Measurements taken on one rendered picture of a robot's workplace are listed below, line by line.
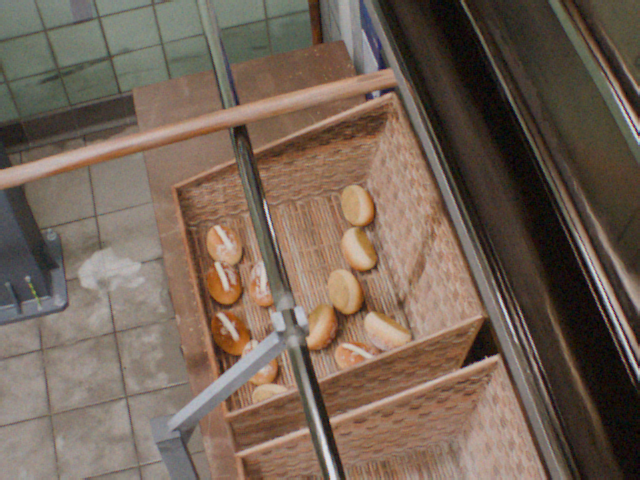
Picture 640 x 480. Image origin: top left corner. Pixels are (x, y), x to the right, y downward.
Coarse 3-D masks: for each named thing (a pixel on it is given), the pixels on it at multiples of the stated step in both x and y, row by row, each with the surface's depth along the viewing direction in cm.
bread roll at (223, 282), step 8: (216, 264) 235; (224, 264) 235; (208, 272) 236; (216, 272) 234; (224, 272) 233; (232, 272) 235; (208, 280) 235; (216, 280) 233; (224, 280) 233; (232, 280) 233; (240, 280) 236; (208, 288) 235; (216, 288) 233; (224, 288) 232; (232, 288) 233; (240, 288) 235; (216, 296) 233; (224, 296) 233; (232, 296) 233; (224, 304) 234
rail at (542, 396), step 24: (384, 0) 163; (384, 24) 160; (408, 48) 157; (408, 72) 154; (432, 120) 148; (432, 144) 148; (456, 168) 144; (456, 192) 141; (480, 216) 139; (480, 240) 137; (480, 264) 136; (504, 288) 133; (504, 312) 131; (528, 336) 129; (528, 360) 127; (528, 384) 126; (552, 408) 123; (552, 432) 121; (576, 456) 120
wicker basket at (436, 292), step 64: (320, 128) 233; (384, 128) 237; (192, 192) 239; (320, 192) 249; (384, 192) 240; (192, 256) 233; (256, 256) 242; (320, 256) 241; (384, 256) 240; (448, 256) 211; (256, 320) 233; (448, 320) 213; (320, 384) 203; (384, 384) 208
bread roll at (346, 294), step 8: (336, 272) 232; (344, 272) 231; (328, 280) 233; (336, 280) 231; (344, 280) 229; (352, 280) 229; (328, 288) 233; (336, 288) 231; (344, 288) 229; (352, 288) 228; (360, 288) 230; (336, 296) 230; (344, 296) 229; (352, 296) 228; (360, 296) 229; (336, 304) 230; (344, 304) 228; (352, 304) 228; (360, 304) 229; (344, 312) 229; (352, 312) 229
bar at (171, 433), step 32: (224, 64) 194; (224, 96) 189; (256, 192) 177; (256, 224) 173; (288, 288) 166; (288, 320) 163; (256, 352) 168; (288, 352) 161; (224, 384) 171; (160, 416) 180; (192, 416) 176; (320, 416) 153; (160, 448) 179; (320, 448) 151
